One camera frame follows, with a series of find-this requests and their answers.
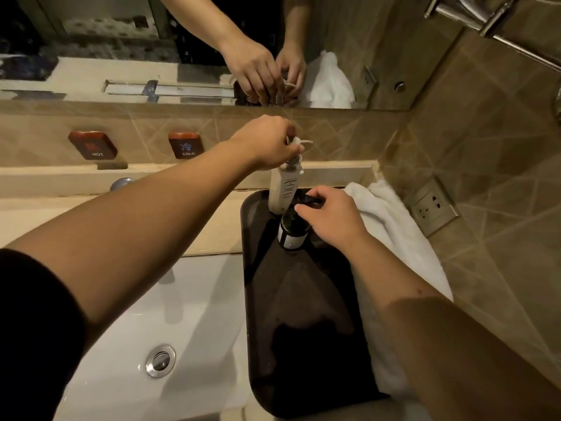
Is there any person's right hand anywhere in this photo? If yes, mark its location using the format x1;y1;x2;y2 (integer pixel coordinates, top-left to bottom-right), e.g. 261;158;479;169
294;185;370;255

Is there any person's left hand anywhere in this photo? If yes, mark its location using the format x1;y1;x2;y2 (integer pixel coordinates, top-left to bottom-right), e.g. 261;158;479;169
227;115;304;172

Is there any dark pump bottle white label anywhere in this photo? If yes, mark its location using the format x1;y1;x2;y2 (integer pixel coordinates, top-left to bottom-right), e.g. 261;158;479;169
277;194;323;251

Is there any person's right forearm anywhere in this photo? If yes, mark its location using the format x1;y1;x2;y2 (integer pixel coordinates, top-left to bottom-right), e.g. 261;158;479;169
344;234;561;421

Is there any person's left forearm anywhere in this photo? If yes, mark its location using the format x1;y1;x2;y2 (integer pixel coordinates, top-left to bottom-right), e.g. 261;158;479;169
4;141;259;347

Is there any white towel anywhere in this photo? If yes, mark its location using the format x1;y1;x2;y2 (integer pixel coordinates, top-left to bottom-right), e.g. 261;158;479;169
343;180;454;401

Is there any red cold tap button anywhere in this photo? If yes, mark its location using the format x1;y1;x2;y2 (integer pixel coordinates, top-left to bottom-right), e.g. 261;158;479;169
168;132;204;160

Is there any black rectangular tray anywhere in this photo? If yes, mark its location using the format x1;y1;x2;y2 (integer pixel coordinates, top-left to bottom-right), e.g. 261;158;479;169
240;187;391;420

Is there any white sink basin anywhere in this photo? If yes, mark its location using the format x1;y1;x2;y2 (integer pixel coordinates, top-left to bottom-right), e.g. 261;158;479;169
53;253;257;421

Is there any red hot tap button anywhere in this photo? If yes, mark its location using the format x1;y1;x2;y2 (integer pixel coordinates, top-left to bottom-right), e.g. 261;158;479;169
68;130;118;161

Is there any chrome towel rack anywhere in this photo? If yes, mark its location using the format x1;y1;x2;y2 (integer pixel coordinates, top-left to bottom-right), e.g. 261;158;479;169
424;0;561;73

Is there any black sleeve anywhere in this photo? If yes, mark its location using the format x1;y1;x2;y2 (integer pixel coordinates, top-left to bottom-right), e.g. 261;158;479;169
0;248;87;421

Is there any metal wall power socket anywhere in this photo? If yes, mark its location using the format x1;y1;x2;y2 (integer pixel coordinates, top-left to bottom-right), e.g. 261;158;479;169
405;176;461;238

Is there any wall mirror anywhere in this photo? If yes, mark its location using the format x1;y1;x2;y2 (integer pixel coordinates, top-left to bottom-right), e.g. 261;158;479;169
0;0;464;112

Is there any chrome sink overflow ring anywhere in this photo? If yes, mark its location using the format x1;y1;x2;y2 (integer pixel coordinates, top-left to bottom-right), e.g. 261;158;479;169
146;345;176;379

